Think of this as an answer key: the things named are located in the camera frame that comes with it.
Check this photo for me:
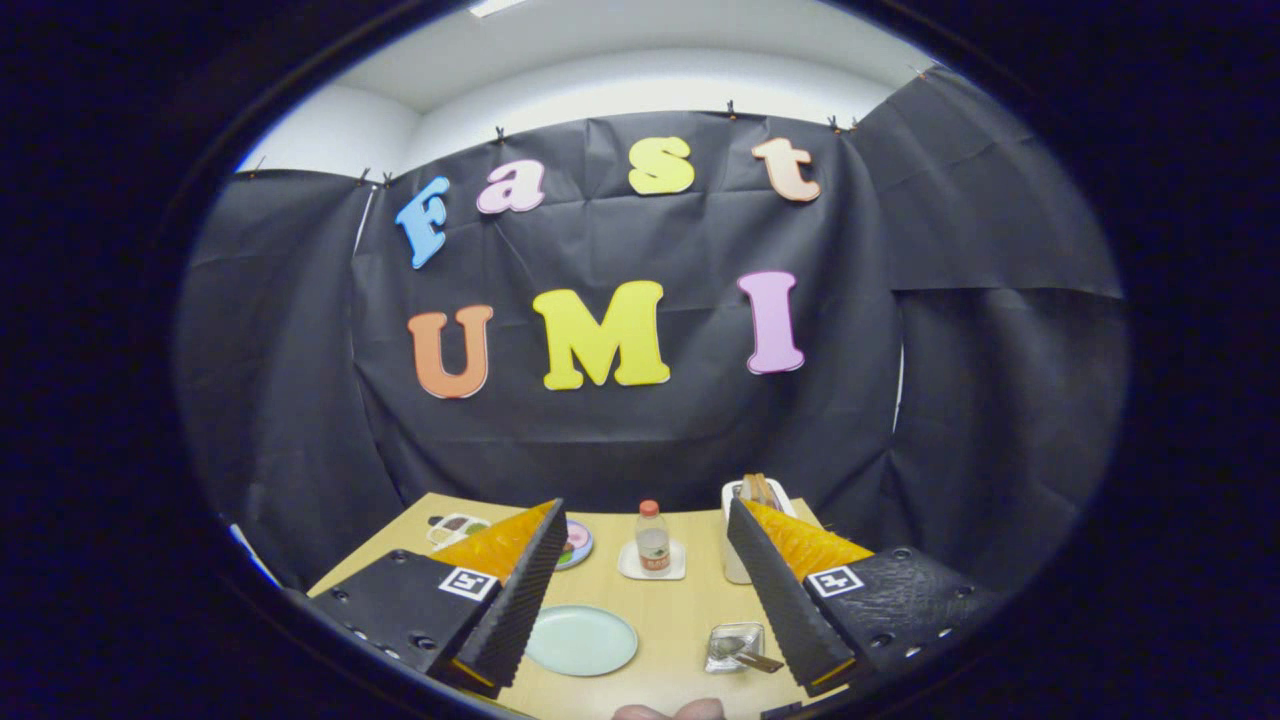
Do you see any pale green plate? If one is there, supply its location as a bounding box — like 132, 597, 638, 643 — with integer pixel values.
524, 604, 640, 678

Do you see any white toaster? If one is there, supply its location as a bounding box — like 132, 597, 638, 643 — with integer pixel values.
721, 478, 801, 586

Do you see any blue oval plate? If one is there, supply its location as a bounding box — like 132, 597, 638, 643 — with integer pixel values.
556, 518, 594, 572

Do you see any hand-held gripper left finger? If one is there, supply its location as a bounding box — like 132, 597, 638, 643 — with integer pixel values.
300, 497, 569, 701

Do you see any metal wire basket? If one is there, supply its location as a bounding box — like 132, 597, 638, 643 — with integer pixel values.
705, 622, 769, 675

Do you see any clear plastic water bottle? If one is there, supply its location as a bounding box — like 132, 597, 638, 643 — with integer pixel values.
636, 500, 672, 576

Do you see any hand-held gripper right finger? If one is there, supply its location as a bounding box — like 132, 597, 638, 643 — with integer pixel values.
726, 496, 1003, 699

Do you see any white divided sauce dish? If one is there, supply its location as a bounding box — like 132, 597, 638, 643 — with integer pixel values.
427, 512, 491, 549

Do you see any white square coaster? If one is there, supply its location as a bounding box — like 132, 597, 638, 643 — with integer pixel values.
617, 539, 688, 582

